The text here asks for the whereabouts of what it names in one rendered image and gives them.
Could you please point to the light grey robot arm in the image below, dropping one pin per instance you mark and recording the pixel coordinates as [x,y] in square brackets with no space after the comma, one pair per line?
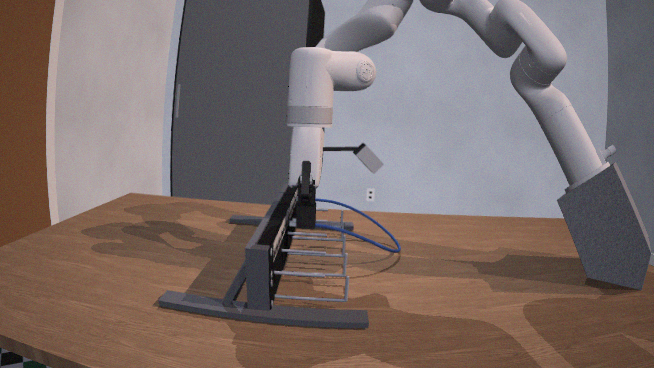
[314,72]

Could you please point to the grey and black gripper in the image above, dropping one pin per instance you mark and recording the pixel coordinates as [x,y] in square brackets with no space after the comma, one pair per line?
[307,142]

